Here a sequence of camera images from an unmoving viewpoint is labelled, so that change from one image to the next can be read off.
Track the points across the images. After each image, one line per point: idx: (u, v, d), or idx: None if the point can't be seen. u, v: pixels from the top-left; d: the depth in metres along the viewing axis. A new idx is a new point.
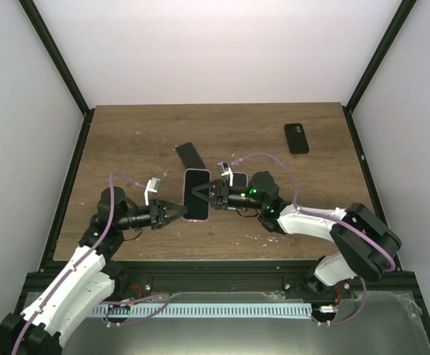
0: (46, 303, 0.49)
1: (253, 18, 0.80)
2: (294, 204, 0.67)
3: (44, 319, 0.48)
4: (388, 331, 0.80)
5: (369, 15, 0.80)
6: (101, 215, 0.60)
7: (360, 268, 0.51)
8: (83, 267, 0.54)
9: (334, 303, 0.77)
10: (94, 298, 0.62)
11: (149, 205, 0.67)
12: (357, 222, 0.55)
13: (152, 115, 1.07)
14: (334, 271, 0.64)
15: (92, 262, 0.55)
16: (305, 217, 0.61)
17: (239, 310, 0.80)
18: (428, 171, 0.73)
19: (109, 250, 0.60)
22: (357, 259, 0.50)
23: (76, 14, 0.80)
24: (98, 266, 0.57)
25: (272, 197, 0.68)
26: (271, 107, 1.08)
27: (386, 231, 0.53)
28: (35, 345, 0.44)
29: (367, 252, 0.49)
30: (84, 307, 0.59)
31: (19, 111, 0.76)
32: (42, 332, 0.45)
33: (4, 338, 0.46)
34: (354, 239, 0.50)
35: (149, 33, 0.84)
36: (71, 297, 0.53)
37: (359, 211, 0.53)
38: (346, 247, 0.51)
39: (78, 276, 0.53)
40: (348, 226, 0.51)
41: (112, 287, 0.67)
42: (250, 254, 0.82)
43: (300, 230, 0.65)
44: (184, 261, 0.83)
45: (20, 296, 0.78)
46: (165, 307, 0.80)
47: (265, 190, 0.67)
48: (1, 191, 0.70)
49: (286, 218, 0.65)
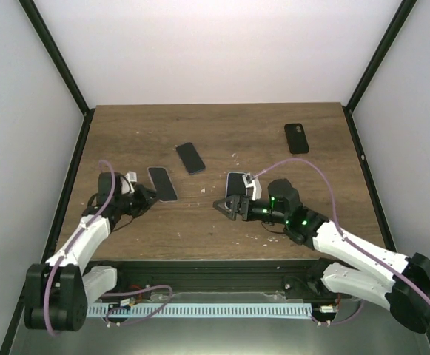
0: (69, 251, 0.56)
1: (252, 18, 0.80)
2: (334, 225, 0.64)
3: (71, 260, 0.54)
4: (389, 331, 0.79)
5: (368, 15, 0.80)
6: (103, 190, 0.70)
7: (405, 316, 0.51)
8: (94, 226, 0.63)
9: (334, 303, 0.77)
10: (105, 279, 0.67)
11: (139, 189, 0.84)
12: (414, 271, 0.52)
13: (152, 115, 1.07)
14: (345, 285, 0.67)
15: (101, 223, 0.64)
16: (351, 248, 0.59)
17: (239, 310, 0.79)
18: (428, 169, 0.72)
19: (113, 220, 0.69)
22: (413, 314, 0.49)
23: (75, 15, 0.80)
24: (104, 231, 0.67)
25: (293, 203, 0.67)
26: (271, 107, 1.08)
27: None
28: (68, 281, 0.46)
29: (425, 309, 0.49)
30: (99, 282, 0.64)
31: (19, 111, 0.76)
32: (72, 269, 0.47)
33: (35, 288, 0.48)
34: (418, 299, 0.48)
35: (148, 33, 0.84)
36: (87, 253, 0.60)
37: (423, 266, 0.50)
38: (404, 302, 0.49)
39: (92, 233, 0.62)
40: (414, 285, 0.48)
41: (115, 276, 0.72)
42: (250, 254, 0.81)
43: (334, 253, 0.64)
44: (184, 261, 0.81)
45: (20, 296, 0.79)
46: (163, 307, 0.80)
47: (283, 195, 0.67)
48: (1, 190, 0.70)
49: (327, 241, 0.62)
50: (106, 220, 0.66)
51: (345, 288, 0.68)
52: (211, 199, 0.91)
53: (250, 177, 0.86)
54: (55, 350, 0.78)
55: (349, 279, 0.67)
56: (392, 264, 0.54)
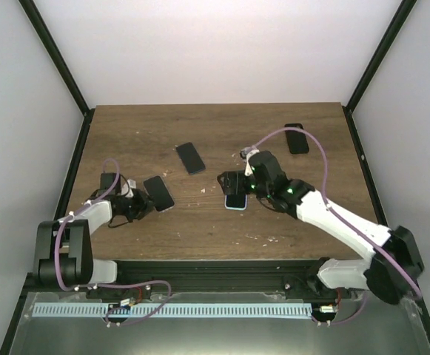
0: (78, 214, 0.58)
1: (252, 18, 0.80)
2: (319, 195, 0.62)
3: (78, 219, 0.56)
4: (388, 331, 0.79)
5: (369, 15, 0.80)
6: (104, 185, 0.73)
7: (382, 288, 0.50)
8: (96, 205, 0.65)
9: (335, 303, 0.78)
10: (107, 266, 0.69)
11: (139, 195, 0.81)
12: (397, 243, 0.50)
13: (152, 115, 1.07)
14: (340, 277, 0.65)
15: (103, 203, 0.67)
16: (334, 219, 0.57)
17: (239, 310, 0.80)
18: (428, 169, 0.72)
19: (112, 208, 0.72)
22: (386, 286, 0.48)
23: (75, 15, 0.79)
24: (105, 216, 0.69)
25: (274, 170, 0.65)
26: (272, 107, 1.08)
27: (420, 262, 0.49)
28: (81, 230, 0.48)
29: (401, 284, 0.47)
30: (102, 265, 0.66)
31: (18, 111, 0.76)
32: (81, 222, 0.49)
33: (43, 243, 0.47)
34: (391, 272, 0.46)
35: (148, 32, 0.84)
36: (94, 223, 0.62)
37: (405, 240, 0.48)
38: (382, 274, 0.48)
39: (95, 209, 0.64)
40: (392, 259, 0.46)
41: (115, 268, 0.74)
42: (250, 254, 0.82)
43: (320, 223, 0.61)
44: (185, 261, 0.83)
45: (21, 296, 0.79)
46: (162, 307, 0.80)
47: (263, 164, 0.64)
48: (1, 189, 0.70)
49: (311, 211, 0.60)
50: (108, 203, 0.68)
51: (340, 279, 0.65)
52: (212, 199, 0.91)
53: (243, 151, 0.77)
54: (55, 351, 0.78)
55: (342, 268, 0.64)
56: (374, 235, 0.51)
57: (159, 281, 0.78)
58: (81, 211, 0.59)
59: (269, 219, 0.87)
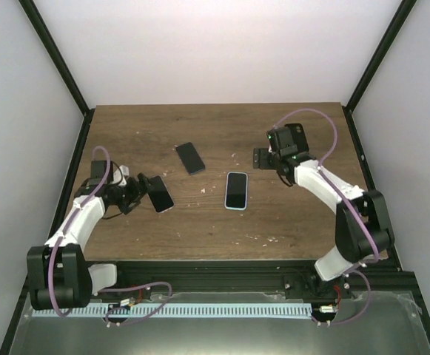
0: (67, 230, 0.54)
1: (252, 18, 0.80)
2: (317, 163, 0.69)
3: (70, 240, 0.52)
4: (388, 331, 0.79)
5: (369, 15, 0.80)
6: (95, 173, 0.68)
7: (346, 248, 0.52)
8: (88, 205, 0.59)
9: (334, 303, 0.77)
10: (105, 271, 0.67)
11: (132, 183, 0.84)
12: (368, 207, 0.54)
13: (152, 115, 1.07)
14: (329, 262, 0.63)
15: (95, 202, 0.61)
16: (321, 178, 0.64)
17: (239, 310, 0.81)
18: (429, 168, 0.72)
19: (105, 200, 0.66)
22: (347, 235, 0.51)
23: (75, 14, 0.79)
24: (99, 209, 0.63)
25: (286, 139, 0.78)
26: (272, 107, 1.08)
27: (387, 228, 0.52)
28: (70, 259, 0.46)
29: (363, 240, 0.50)
30: (100, 271, 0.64)
31: (18, 110, 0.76)
32: (72, 248, 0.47)
33: (38, 272, 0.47)
34: (352, 220, 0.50)
35: (148, 32, 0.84)
36: (85, 233, 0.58)
37: (373, 199, 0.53)
38: (345, 227, 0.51)
39: (86, 212, 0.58)
40: (354, 211, 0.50)
41: (115, 272, 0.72)
42: (250, 254, 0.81)
43: (310, 186, 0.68)
44: (184, 261, 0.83)
45: (20, 296, 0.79)
46: (162, 307, 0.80)
47: (275, 132, 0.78)
48: (1, 188, 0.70)
49: (306, 172, 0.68)
50: (100, 200, 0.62)
51: (330, 266, 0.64)
52: (211, 199, 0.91)
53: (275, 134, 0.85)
54: (54, 350, 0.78)
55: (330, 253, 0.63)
56: (349, 191, 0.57)
57: (160, 281, 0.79)
58: (71, 225, 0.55)
59: (269, 219, 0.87)
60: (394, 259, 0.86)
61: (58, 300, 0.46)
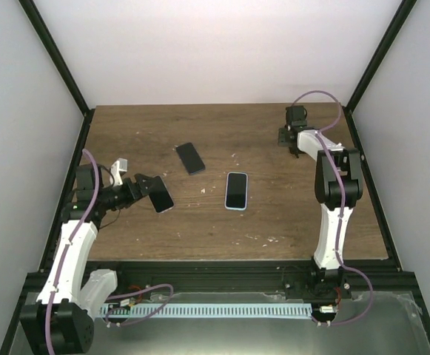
0: (59, 281, 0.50)
1: (252, 18, 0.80)
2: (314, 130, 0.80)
3: (64, 294, 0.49)
4: (388, 331, 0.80)
5: (368, 15, 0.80)
6: (83, 183, 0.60)
7: (320, 190, 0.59)
8: (78, 238, 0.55)
9: (335, 303, 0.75)
10: (106, 284, 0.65)
11: (126, 183, 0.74)
12: (346, 163, 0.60)
13: (152, 115, 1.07)
14: (321, 240, 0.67)
15: (86, 231, 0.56)
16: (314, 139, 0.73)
17: (239, 310, 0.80)
18: (429, 171, 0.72)
19: (95, 216, 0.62)
22: (320, 179, 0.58)
23: (75, 15, 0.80)
24: (92, 234, 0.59)
25: (297, 113, 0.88)
26: (272, 107, 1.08)
27: (358, 179, 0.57)
28: (66, 319, 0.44)
29: (331, 183, 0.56)
30: (100, 292, 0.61)
31: (19, 111, 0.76)
32: (68, 308, 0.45)
33: (34, 328, 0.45)
34: (326, 163, 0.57)
35: (148, 33, 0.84)
36: (79, 273, 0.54)
37: (350, 154, 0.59)
38: (320, 170, 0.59)
39: (78, 248, 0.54)
40: (329, 156, 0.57)
41: (115, 278, 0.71)
42: (250, 254, 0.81)
43: (306, 148, 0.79)
44: (184, 261, 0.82)
45: (20, 296, 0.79)
46: (163, 307, 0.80)
47: (290, 108, 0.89)
48: (1, 188, 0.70)
49: (305, 134, 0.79)
50: (91, 224, 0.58)
51: (321, 244, 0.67)
52: (211, 199, 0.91)
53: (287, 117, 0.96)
54: None
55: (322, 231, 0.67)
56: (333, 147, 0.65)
57: (160, 284, 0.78)
58: (62, 274, 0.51)
59: (269, 219, 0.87)
60: (394, 259, 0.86)
61: (58, 347, 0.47)
